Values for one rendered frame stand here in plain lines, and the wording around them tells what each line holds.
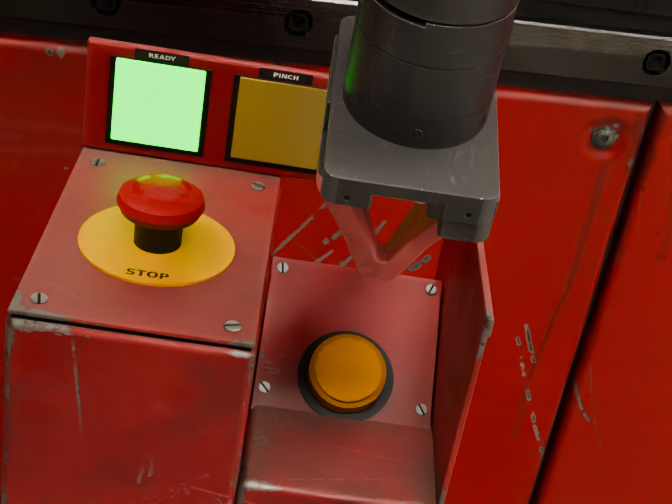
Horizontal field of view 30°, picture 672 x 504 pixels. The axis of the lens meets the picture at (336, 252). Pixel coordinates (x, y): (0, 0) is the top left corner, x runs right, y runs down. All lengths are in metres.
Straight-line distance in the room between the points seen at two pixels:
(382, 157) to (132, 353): 0.14
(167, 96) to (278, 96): 0.06
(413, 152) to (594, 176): 0.44
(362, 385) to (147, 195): 0.14
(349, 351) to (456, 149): 0.17
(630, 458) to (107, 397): 0.60
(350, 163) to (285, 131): 0.19
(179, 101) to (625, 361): 0.48
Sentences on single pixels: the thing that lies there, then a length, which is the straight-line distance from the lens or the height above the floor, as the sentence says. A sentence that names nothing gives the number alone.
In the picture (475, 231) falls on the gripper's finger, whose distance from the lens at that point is 0.47.
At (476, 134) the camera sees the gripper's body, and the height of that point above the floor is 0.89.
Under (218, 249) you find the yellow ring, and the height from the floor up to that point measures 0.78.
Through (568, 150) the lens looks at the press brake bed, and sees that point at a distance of 0.88.
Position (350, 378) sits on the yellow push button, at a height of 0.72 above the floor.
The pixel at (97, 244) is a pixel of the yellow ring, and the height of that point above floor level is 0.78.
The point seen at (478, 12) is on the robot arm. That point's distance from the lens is 0.44.
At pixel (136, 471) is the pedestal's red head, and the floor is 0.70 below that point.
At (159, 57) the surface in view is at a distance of 0.63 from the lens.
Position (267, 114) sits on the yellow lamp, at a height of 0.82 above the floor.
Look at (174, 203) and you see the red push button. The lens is 0.56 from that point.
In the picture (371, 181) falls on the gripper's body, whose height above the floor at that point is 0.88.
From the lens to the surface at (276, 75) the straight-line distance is 0.63.
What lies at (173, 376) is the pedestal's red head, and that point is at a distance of 0.54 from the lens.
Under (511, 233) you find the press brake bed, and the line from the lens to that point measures 0.90.
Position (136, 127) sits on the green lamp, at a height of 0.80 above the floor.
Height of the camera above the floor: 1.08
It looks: 30 degrees down
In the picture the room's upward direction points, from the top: 10 degrees clockwise
